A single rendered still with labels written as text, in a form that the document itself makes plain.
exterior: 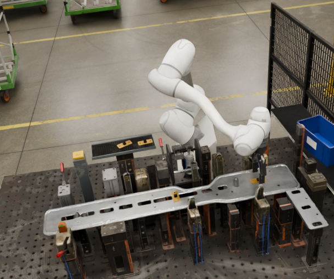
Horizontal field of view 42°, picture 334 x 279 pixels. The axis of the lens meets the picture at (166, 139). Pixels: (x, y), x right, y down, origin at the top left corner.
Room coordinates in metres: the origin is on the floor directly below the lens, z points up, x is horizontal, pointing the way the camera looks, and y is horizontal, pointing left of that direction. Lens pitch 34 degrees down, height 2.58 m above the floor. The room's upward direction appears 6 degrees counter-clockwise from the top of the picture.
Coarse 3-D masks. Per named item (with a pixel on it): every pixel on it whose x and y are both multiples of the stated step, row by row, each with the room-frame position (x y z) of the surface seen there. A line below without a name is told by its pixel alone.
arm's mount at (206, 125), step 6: (204, 120) 2.54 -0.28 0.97; (204, 126) 2.47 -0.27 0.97; (210, 126) 2.41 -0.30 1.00; (204, 132) 2.41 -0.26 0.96; (210, 132) 2.35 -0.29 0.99; (204, 138) 2.35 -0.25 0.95; (210, 138) 2.29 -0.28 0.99; (180, 144) 2.53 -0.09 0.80; (204, 144) 2.29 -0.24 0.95; (210, 144) 2.23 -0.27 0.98; (210, 150) 2.23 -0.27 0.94; (180, 162) 2.34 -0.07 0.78; (210, 162) 2.23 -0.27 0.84; (180, 168) 2.28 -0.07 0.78; (210, 168) 2.23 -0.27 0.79
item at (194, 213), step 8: (192, 216) 1.55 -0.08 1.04; (200, 216) 1.56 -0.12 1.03; (192, 224) 1.55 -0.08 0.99; (200, 224) 1.56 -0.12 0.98; (192, 232) 1.56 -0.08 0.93; (200, 232) 1.55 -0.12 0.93; (192, 240) 1.57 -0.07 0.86; (200, 240) 1.55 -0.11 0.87; (192, 248) 1.56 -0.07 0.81; (200, 248) 1.56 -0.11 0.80; (192, 256) 1.59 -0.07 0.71; (200, 256) 1.56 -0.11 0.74
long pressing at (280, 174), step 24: (288, 168) 1.89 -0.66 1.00; (144, 192) 1.82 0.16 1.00; (168, 192) 1.80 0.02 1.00; (216, 192) 1.76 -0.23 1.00; (240, 192) 1.74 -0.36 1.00; (264, 192) 1.72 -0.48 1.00; (48, 216) 1.72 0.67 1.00; (96, 216) 1.68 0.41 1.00; (120, 216) 1.66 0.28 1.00; (144, 216) 1.65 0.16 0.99
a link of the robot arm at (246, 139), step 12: (180, 84) 2.04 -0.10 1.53; (180, 96) 2.01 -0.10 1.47; (192, 96) 1.99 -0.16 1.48; (204, 96) 1.97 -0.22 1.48; (204, 108) 1.90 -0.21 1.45; (216, 120) 1.80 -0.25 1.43; (228, 132) 1.73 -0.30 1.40; (240, 132) 1.69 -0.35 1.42; (252, 132) 1.68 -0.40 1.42; (240, 144) 1.63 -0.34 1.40; (252, 144) 1.62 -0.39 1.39
